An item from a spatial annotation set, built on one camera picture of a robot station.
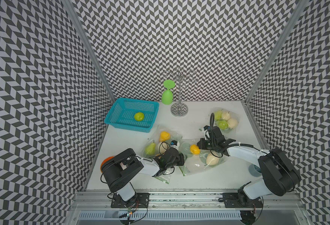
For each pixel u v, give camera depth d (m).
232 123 1.01
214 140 0.70
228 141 0.70
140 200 0.72
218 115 1.05
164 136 0.93
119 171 0.45
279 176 0.44
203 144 0.79
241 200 0.65
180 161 0.71
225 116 0.99
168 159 0.67
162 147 0.77
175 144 0.81
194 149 0.86
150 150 0.86
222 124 0.96
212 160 0.81
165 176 0.80
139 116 1.03
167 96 0.90
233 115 1.04
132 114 1.09
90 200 0.73
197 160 0.86
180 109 1.28
